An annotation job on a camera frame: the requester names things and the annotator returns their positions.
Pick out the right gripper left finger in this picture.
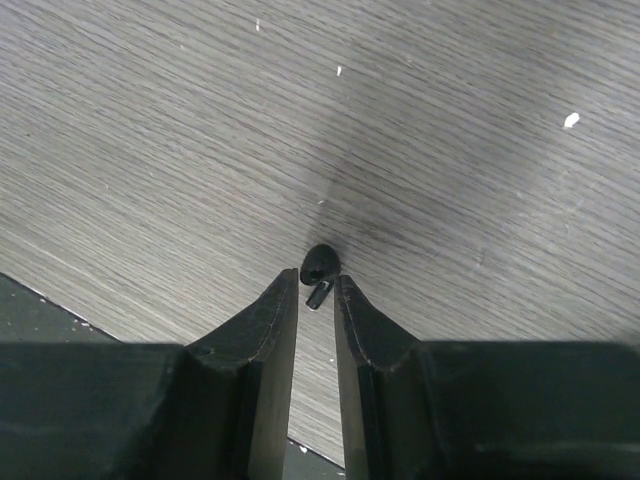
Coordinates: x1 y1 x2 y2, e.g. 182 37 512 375
1 269 298 479

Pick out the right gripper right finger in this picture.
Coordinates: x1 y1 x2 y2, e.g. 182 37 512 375
334 276 639 479

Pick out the black earbud with stem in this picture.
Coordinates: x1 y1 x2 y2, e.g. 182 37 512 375
299 244 341 311

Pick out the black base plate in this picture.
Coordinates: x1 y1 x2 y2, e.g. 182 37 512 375
0 273 117 343

